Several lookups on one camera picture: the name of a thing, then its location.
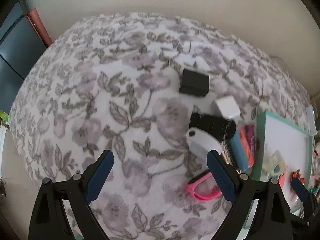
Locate orange blue toy block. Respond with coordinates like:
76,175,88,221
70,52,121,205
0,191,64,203
228,128,254,172

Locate black gold patterned lighter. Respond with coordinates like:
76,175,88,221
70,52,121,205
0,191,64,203
221,140,241,173

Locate white plastic frame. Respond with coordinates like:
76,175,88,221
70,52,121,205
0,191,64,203
261,151,287,180

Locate white charger cube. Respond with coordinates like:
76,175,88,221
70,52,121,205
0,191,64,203
211,96,241,119

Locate black power adapter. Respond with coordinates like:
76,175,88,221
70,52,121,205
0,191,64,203
179,69,209,97

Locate pink sunglasses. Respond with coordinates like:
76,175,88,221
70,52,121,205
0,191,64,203
186,170,221,202

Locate teal white shallow box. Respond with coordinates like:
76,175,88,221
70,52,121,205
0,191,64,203
251,111,313,215

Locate magenta lighter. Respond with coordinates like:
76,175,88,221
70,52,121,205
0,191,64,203
245,124,255,158

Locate white power bank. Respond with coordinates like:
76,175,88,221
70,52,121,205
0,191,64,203
305,105,317,136

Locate floral grey white blanket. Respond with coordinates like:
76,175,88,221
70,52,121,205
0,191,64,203
9,12,310,239

